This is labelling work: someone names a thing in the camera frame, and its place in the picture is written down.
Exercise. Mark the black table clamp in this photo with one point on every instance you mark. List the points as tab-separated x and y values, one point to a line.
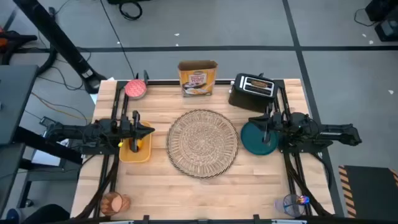
256	218
146	218

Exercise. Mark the clear blue drinking glass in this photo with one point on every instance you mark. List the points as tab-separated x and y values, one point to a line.
287	206

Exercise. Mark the black desk leg beam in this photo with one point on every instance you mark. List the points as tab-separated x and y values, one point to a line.
46	144

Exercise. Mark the black power adapter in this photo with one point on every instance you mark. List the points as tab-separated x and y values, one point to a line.
46	121

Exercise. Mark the black toaster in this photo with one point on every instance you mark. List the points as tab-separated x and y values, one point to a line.
248	96

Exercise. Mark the teal plate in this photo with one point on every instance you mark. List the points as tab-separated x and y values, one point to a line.
253	140

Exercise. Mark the amber drinking glass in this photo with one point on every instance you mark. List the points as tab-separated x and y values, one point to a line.
115	203

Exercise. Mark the iridescent spoon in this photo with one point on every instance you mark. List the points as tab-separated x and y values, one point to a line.
303	199

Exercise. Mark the black aluminium table frame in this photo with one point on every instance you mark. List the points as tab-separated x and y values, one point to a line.
168	82

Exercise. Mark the black stand leg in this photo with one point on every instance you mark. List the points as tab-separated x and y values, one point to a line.
62	43

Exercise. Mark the hazard striped black mat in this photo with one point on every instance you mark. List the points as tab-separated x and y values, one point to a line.
370	189

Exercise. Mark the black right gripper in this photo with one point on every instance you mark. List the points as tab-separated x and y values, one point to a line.
273	124

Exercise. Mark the yellow plastic basket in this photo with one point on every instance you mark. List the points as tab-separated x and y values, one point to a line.
146	152

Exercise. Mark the red patterned bowl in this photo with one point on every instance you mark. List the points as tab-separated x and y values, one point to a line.
135	88

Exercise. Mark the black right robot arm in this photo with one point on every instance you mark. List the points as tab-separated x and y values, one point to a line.
335	130

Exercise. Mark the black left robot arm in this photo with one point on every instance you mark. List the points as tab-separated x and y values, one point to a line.
71	132

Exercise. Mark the white paper sheet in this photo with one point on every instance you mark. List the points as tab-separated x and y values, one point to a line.
43	158

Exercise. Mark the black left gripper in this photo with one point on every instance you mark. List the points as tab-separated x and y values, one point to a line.
136	124

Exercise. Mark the black equipment case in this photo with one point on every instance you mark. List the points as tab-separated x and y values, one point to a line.
385	18

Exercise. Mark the person's foot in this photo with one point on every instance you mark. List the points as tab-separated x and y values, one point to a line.
13	215

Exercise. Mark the yellow panda cereal box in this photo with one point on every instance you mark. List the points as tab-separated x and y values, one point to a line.
197	79

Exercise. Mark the black desk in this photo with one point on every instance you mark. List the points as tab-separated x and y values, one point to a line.
15	102

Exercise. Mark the toast slice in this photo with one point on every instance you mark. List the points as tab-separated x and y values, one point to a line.
259	83

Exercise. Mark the round woven placemat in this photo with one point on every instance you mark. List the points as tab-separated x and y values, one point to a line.
202	143

